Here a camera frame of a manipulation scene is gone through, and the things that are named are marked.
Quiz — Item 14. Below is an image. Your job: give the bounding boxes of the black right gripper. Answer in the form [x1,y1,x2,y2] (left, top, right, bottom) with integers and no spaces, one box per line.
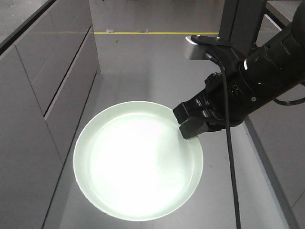
[173,73,260,139]

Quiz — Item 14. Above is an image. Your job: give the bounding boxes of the light green round plate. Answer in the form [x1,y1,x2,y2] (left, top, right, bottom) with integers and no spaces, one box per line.
[73,101,203,221]

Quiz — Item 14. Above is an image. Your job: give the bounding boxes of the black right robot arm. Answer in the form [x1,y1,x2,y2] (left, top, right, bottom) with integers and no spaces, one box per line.
[173,3,305,139]

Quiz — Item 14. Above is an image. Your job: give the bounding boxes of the grey cabinet drawers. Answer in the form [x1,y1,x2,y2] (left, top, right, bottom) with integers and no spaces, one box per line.
[0,0,100,229]

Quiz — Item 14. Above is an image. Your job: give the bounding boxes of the black camera cable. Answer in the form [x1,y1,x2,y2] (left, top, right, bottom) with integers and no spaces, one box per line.
[204,52,242,229]

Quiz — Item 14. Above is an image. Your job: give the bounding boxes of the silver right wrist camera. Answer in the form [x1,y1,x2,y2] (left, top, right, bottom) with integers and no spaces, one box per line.
[183,34,232,60]

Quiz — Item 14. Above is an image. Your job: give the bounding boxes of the grey metal post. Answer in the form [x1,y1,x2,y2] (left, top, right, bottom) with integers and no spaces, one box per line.
[219,0,266,53]

